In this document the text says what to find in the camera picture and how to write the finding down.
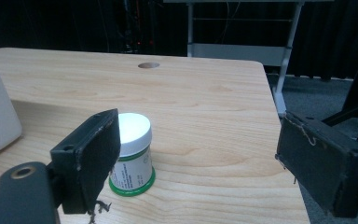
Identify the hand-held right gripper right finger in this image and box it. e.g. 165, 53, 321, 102
275, 111, 358, 218

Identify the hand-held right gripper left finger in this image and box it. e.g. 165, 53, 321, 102
49, 107, 121, 216

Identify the white metal desk frame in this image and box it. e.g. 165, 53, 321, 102
162, 0, 335, 119

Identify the dark equipment rack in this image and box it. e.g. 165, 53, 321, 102
117, 0, 169, 56

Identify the white jar with green label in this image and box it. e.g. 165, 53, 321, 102
108, 112, 157, 198

